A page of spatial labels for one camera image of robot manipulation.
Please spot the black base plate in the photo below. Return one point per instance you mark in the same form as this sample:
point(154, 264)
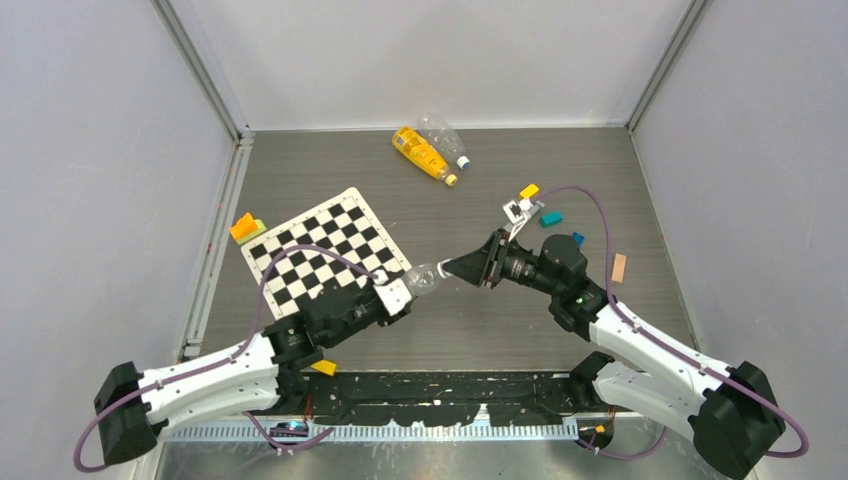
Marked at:
point(437, 398)

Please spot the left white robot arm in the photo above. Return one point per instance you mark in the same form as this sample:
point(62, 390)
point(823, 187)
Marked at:
point(135, 410)

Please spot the yellow block near base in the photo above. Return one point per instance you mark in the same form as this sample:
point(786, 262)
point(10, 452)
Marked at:
point(325, 367)

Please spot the clear bottle blue cap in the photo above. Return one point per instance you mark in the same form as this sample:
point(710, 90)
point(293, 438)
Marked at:
point(444, 139)

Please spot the black white chessboard mat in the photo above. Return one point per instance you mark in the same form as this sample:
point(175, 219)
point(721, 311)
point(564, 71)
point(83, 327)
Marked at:
point(345, 225)

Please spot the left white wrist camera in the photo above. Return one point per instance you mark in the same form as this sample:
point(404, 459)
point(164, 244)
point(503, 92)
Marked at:
point(393, 292)

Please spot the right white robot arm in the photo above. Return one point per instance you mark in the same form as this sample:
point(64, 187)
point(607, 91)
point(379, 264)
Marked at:
point(721, 409)

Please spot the clear plastic bottle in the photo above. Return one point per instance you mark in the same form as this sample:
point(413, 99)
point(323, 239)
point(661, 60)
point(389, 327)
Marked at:
point(423, 279)

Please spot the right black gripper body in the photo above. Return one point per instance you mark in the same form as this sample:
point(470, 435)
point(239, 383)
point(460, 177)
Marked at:
point(512, 263)

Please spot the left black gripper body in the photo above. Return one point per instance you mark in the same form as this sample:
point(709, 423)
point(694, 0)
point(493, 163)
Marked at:
point(363, 310)

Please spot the grey slotted cable duct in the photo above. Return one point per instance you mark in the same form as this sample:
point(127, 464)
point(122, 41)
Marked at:
point(477, 430)

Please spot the teal block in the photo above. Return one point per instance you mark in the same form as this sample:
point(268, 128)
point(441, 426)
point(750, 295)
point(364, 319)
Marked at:
point(551, 219)

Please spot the tan wooden block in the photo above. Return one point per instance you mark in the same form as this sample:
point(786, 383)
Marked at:
point(618, 268)

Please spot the yellow juice bottle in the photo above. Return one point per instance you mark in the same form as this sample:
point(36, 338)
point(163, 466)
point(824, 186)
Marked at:
point(422, 154)

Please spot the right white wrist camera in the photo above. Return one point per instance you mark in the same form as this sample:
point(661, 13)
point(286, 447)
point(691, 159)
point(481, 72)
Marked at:
point(519, 213)

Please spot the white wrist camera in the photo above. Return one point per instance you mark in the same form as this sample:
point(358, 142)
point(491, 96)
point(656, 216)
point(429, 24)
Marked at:
point(393, 292)
point(519, 213)

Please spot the orange green block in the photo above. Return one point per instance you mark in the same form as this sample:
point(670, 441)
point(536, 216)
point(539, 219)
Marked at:
point(246, 228)

